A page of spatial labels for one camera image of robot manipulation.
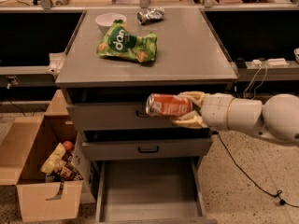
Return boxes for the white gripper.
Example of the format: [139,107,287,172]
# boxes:
[172,91,234,131]

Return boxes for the red coke can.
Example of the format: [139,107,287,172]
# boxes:
[146,93,192,117]

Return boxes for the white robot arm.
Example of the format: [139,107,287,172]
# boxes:
[172,91,299,146]

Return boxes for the grey middle drawer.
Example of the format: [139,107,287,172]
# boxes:
[82,138,212,161]

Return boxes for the grey drawer cabinet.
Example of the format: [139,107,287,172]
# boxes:
[55,7,239,224]

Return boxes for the grey open bottom drawer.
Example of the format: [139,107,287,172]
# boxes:
[95,158,218,224]

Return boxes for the crushed silver can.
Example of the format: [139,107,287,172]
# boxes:
[137,7,164,25]

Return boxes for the grey top drawer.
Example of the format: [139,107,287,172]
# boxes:
[65,99,228,132]

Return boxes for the white power strip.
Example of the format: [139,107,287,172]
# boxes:
[251,58,289,67]

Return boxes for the green chip bag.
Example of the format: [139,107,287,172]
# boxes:
[96,20,157,63]

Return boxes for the white bowl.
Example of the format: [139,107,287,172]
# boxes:
[95,13,126,34]

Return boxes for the orange fruit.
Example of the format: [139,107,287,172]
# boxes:
[63,141,74,151]

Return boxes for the dark brown snack bag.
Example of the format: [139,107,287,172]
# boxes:
[53,160,83,181]

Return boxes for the yellow snack bag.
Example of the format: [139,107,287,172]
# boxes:
[40,143,66,174]

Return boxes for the brown cardboard box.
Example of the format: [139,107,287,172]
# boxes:
[0,91,98,222]

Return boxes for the white cables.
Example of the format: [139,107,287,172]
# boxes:
[242,63,269,99]

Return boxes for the black floor cable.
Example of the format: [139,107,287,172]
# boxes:
[216,132,299,209]

